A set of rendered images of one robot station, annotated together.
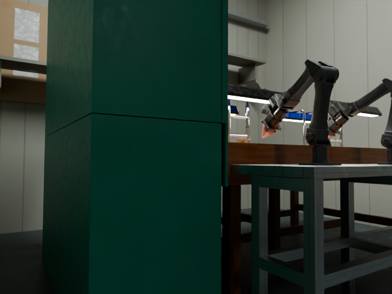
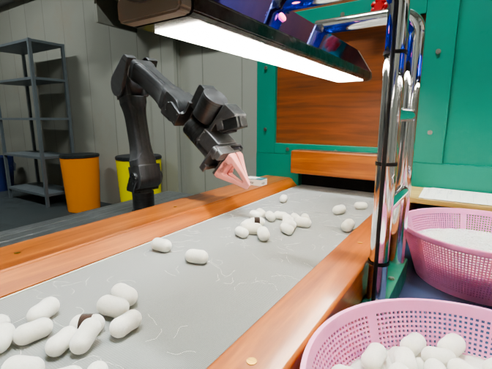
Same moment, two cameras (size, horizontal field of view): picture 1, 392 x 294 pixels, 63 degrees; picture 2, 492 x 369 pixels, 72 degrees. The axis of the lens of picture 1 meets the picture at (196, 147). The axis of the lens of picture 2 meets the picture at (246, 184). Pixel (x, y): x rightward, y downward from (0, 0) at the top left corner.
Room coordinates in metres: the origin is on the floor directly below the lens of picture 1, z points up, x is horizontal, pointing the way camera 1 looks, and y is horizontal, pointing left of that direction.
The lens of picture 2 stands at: (2.36, -0.67, 0.95)
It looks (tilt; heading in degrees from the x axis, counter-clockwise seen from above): 11 degrees down; 155
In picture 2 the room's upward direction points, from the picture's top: straight up
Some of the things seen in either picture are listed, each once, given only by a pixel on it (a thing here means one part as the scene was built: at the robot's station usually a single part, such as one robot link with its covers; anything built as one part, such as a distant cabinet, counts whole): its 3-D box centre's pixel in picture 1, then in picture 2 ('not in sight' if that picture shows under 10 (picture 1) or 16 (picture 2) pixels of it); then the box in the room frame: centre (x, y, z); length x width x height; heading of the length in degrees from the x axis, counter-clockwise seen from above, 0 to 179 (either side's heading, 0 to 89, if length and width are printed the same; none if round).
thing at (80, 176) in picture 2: not in sight; (82, 181); (-1.55, -0.73, 0.30); 0.38 x 0.37 x 0.59; 122
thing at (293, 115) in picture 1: (294, 116); not in sight; (2.86, -0.89, 1.08); 0.62 x 0.08 x 0.07; 121
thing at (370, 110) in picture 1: (353, 108); not in sight; (2.38, -1.17, 1.08); 0.62 x 0.08 x 0.07; 121
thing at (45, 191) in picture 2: not in sight; (34, 125); (-2.27, -1.17, 0.87); 0.88 x 0.37 x 1.75; 32
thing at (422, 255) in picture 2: not in sight; (480, 252); (2.03, -0.05, 0.72); 0.27 x 0.27 x 0.10
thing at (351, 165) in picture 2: not in sight; (341, 163); (1.60, 0.00, 0.83); 0.30 x 0.06 x 0.07; 31
